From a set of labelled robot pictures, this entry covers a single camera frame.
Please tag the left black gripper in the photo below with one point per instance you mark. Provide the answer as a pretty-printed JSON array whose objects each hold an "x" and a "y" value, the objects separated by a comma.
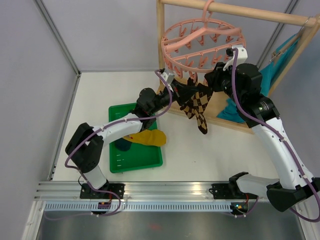
[{"x": 184, "y": 92}]

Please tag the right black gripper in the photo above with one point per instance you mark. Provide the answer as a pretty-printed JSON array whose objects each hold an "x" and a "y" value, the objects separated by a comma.
[{"x": 214, "y": 77}]

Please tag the brown argyle sock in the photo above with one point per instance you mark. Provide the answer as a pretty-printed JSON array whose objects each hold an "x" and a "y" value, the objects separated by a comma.
[
  {"x": 191, "y": 107},
  {"x": 200, "y": 102}
]

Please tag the pink round clip hanger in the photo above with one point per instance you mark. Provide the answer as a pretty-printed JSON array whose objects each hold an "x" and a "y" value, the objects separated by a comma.
[{"x": 196, "y": 45}]

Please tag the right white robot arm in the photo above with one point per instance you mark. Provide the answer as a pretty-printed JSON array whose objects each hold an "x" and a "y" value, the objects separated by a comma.
[{"x": 295, "y": 183}]

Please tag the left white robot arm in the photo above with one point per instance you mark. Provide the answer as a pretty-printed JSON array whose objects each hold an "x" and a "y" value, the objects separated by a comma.
[{"x": 86, "y": 145}]

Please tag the wooden clothes rack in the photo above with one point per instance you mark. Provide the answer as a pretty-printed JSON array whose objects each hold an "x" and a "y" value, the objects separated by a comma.
[{"x": 310, "y": 26}]

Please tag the teal cloth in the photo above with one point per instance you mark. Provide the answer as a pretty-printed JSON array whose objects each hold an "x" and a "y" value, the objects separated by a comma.
[{"x": 279, "y": 56}]

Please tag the yellow sock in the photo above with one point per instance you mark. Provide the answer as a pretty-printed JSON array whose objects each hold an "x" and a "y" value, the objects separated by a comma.
[{"x": 147, "y": 137}]

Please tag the green plastic tray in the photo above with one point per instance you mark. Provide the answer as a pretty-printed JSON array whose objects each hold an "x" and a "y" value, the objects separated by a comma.
[{"x": 136, "y": 158}]

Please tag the teal reindeer sock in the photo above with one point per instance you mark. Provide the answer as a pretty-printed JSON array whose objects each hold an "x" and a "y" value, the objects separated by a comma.
[{"x": 122, "y": 144}]

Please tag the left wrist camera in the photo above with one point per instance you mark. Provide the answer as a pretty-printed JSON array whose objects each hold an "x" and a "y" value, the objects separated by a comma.
[{"x": 167, "y": 75}]

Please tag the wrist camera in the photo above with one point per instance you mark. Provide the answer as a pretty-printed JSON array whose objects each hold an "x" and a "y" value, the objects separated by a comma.
[
  {"x": 167, "y": 75},
  {"x": 240, "y": 55}
]

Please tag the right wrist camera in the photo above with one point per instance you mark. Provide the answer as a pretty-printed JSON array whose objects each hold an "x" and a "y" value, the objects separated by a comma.
[{"x": 240, "y": 55}]

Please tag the white cable duct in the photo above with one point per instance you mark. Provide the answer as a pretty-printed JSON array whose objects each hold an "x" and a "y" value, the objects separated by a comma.
[{"x": 212, "y": 206}]

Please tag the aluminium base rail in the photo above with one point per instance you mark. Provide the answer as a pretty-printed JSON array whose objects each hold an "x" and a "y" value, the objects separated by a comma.
[{"x": 146, "y": 191}]

